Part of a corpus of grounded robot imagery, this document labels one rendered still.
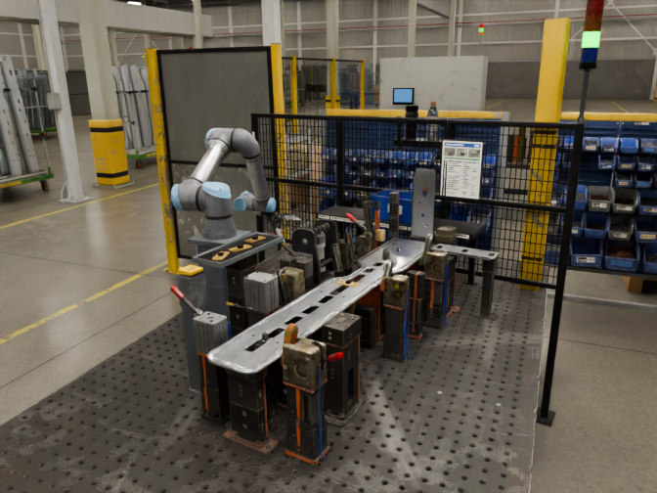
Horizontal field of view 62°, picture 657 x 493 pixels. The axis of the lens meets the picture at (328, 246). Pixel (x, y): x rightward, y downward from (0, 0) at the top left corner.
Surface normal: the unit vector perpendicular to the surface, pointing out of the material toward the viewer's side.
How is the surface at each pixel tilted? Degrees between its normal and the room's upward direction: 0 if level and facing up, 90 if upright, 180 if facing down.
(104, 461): 0
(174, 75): 90
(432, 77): 90
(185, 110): 90
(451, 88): 90
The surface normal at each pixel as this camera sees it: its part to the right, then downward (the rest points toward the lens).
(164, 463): -0.01, -0.95
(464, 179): -0.52, 0.26
